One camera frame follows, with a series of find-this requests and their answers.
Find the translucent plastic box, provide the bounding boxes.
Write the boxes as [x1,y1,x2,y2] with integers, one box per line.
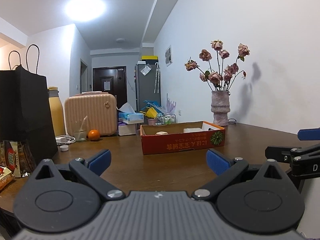
[183,127,202,133]

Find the cream plug adapter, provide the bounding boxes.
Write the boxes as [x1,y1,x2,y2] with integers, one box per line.
[156,131,168,135]

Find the small white bottle cap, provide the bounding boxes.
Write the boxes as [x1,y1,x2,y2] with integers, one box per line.
[59,145,69,152]

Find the orange fruit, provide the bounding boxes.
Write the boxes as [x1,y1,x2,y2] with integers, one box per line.
[87,129,100,141]

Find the clear drinking glass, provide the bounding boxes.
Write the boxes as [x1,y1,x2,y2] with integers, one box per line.
[73,116,88,142]

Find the white purple tissue box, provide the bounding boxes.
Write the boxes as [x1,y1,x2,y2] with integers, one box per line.
[118,122,136,136]

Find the pink ribbed suitcase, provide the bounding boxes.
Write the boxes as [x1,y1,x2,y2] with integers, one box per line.
[65,92,118,136]

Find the pink textured vase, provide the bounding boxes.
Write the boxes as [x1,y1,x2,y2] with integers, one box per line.
[211,91,231,127]

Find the yellow thermos bottle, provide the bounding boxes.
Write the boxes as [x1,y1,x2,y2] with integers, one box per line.
[48,87,66,137]

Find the blue tissue pack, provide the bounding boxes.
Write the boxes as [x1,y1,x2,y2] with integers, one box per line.
[118,102,144,125]

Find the snack packets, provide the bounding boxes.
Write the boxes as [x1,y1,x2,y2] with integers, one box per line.
[1,140,36,191]

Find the red cardboard box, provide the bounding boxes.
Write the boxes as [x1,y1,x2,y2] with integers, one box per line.
[140,121,226,155]

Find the black paper bag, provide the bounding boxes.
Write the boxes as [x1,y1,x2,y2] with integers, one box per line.
[0,44,59,172]

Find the dried pink roses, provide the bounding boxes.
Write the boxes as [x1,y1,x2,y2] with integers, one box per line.
[184,40,251,92]

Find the dark entrance door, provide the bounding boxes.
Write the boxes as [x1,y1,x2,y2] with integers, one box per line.
[93,66,127,108]

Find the grey refrigerator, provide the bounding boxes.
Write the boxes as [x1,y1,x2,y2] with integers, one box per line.
[135,60,161,112]

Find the yellow box on refrigerator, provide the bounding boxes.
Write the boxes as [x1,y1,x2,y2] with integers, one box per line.
[141,55,158,61]

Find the ceiling lamp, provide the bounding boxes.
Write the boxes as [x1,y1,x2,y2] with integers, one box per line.
[63,0,107,23]

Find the white charger with cable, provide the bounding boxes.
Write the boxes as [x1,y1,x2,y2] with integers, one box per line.
[55,135,76,145]

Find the wire storage rack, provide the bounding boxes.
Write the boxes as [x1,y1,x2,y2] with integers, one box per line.
[139,93,178,126]

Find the wall picture frame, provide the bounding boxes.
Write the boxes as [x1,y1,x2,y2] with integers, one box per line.
[165,46,172,66]

